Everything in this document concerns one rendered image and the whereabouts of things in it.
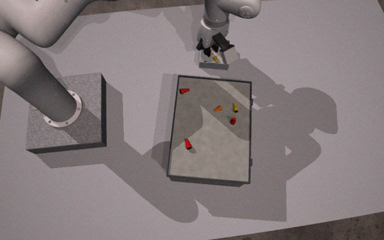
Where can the grey flat rectangular case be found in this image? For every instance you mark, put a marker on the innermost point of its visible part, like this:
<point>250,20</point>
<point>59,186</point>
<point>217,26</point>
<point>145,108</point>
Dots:
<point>221,152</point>

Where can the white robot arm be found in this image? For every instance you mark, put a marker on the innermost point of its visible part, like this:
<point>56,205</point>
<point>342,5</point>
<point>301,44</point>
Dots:
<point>43,22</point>

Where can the red tapered cone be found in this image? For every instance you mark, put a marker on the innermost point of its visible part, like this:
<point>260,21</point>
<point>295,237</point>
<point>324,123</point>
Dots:
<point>188,145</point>
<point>182,91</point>
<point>233,121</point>

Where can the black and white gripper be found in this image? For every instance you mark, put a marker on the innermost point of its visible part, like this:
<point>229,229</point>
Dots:
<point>204,37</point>

